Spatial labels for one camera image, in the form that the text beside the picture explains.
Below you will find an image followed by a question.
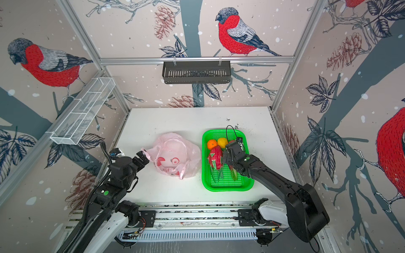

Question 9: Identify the green plastic basket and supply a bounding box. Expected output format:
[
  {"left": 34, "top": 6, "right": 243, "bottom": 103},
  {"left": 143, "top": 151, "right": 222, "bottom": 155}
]
[{"left": 201, "top": 129, "right": 254, "bottom": 192}]

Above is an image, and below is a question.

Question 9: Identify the black hanging wire basket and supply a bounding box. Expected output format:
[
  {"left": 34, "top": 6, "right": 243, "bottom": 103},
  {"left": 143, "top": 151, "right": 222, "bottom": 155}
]
[{"left": 162, "top": 61, "right": 232, "bottom": 84}]

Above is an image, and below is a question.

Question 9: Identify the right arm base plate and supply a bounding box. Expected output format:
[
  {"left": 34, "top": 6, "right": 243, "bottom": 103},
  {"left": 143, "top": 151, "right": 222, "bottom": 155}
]
[{"left": 236, "top": 209, "right": 281, "bottom": 227}]

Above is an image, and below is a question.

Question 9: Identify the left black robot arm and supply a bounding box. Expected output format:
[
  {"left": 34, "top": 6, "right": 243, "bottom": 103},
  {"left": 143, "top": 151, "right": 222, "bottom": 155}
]
[{"left": 58, "top": 141, "right": 149, "bottom": 253}]

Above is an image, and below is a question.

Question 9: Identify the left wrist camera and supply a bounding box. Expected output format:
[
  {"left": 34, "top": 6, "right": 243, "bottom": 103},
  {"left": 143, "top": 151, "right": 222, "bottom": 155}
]
[{"left": 109, "top": 148, "right": 123, "bottom": 160}]

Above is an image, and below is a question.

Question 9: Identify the pink plastic bag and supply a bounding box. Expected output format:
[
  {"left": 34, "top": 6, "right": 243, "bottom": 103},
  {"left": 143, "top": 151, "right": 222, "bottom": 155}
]
[{"left": 141, "top": 132, "right": 201, "bottom": 180}]

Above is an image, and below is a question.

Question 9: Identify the yellow lemon fruit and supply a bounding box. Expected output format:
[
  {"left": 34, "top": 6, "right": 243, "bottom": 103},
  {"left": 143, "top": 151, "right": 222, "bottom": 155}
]
[{"left": 217, "top": 138, "right": 228, "bottom": 149}]

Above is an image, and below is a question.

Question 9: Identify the white mesh wall shelf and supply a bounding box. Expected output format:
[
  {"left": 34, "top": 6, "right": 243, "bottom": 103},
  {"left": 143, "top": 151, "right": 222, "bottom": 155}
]
[{"left": 50, "top": 77, "right": 116, "bottom": 145}]

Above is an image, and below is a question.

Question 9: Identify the red dragon fruit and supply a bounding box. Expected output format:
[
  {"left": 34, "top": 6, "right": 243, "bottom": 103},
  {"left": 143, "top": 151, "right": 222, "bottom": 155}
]
[
  {"left": 208, "top": 145, "right": 223, "bottom": 182},
  {"left": 228, "top": 165, "right": 238, "bottom": 181}
]

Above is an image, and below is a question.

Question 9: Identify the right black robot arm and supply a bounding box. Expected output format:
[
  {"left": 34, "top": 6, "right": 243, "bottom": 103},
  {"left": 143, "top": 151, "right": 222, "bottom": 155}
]
[{"left": 224, "top": 142, "right": 330, "bottom": 242}]

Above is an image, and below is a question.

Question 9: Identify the orange fruit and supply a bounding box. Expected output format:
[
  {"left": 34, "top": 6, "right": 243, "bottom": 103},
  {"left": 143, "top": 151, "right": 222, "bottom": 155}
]
[{"left": 207, "top": 139, "right": 218, "bottom": 150}]

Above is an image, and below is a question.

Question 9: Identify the aluminium mounting rail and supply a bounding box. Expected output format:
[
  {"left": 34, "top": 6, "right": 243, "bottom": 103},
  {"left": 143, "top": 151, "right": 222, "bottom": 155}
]
[{"left": 138, "top": 201, "right": 253, "bottom": 230}]

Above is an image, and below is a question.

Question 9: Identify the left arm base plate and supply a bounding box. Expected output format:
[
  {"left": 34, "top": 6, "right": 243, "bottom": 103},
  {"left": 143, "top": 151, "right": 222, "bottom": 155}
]
[{"left": 118, "top": 210, "right": 157, "bottom": 228}]

